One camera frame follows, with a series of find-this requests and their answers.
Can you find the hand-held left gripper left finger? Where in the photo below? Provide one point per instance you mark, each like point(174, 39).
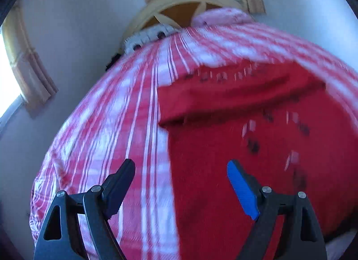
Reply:
point(123, 182)

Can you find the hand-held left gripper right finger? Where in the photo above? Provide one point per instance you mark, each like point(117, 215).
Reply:
point(242, 190)

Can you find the red knit sweater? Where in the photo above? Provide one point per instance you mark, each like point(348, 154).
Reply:
point(223, 125)

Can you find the red plaid bedsheet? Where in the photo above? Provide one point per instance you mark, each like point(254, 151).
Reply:
point(125, 109)

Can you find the dark object beside bed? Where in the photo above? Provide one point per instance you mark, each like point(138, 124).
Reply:
point(112, 62)

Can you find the white patterned pillow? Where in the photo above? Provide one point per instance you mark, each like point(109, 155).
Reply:
point(148, 36)

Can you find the tan side window curtain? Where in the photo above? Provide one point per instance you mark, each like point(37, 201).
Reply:
point(28, 61)

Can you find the pink pillow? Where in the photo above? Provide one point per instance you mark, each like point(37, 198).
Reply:
point(221, 16)

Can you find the side wall window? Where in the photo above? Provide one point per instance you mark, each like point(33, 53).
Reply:
point(8, 103)

